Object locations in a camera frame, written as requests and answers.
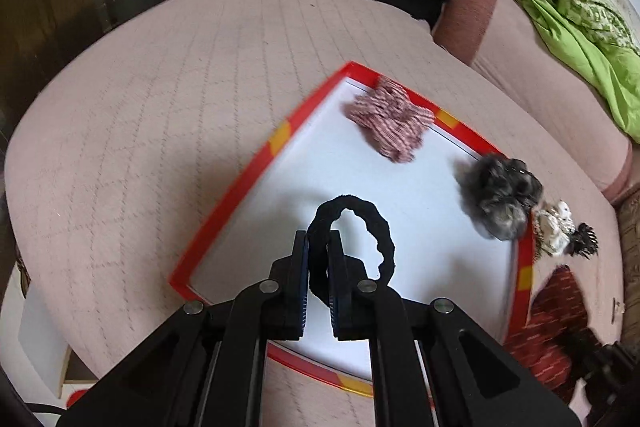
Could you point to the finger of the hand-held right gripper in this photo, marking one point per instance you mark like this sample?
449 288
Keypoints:
607 367

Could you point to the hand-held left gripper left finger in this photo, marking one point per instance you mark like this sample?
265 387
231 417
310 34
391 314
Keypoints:
301 287

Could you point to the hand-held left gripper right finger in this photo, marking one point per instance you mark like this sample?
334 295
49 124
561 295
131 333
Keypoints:
334 292

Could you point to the red dotted scrunchie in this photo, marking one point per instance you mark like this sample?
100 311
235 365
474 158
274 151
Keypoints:
550 322

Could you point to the red cardboard box tray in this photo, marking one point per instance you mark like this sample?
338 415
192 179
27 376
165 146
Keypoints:
280 207

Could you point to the black toothed hair clip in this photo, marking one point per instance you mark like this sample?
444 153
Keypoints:
582 239

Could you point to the white dotted scrunchie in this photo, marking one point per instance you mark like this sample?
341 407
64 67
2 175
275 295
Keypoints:
552 227

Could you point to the brown patterned cushion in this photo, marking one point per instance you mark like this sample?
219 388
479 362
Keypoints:
631 247

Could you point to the pink striped scrunchie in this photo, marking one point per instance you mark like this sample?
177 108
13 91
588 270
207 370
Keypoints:
390 122

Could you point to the grey leopard scrunchie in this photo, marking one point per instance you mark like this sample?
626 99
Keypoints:
500 192

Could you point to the red plastic basket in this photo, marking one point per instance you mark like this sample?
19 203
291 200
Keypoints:
76 398

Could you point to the pink bolster cushion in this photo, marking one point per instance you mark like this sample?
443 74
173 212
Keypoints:
525 67

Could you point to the green cloth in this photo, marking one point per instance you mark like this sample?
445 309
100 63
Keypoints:
575 32

